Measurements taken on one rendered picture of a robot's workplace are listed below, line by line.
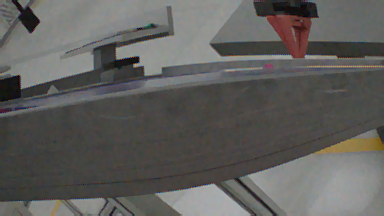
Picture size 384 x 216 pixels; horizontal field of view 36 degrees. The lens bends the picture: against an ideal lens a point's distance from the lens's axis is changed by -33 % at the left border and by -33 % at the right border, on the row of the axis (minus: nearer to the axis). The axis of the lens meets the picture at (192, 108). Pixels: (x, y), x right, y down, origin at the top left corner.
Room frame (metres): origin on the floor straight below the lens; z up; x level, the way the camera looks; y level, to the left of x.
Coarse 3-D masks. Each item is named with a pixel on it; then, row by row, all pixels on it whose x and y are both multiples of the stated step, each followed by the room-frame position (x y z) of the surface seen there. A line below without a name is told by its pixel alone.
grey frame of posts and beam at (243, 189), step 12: (228, 180) 1.20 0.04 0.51; (240, 180) 1.21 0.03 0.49; (228, 192) 1.22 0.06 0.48; (240, 192) 1.20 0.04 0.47; (252, 192) 1.21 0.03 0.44; (264, 192) 1.21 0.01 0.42; (240, 204) 1.22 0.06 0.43; (252, 204) 1.20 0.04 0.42; (264, 204) 1.21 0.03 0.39; (276, 204) 1.21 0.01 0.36
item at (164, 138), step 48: (96, 96) 0.44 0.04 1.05; (144, 96) 0.44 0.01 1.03; (192, 96) 0.45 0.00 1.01; (240, 96) 0.46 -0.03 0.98; (288, 96) 0.47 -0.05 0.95; (336, 96) 0.49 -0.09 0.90; (0, 144) 0.39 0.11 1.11; (48, 144) 0.41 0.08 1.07; (96, 144) 0.42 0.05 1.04; (144, 144) 0.43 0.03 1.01; (192, 144) 0.44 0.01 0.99; (240, 144) 0.45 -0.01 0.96; (288, 144) 0.46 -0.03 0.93; (0, 192) 0.38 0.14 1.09; (48, 192) 0.40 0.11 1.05; (96, 192) 0.41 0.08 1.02; (144, 192) 0.42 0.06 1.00
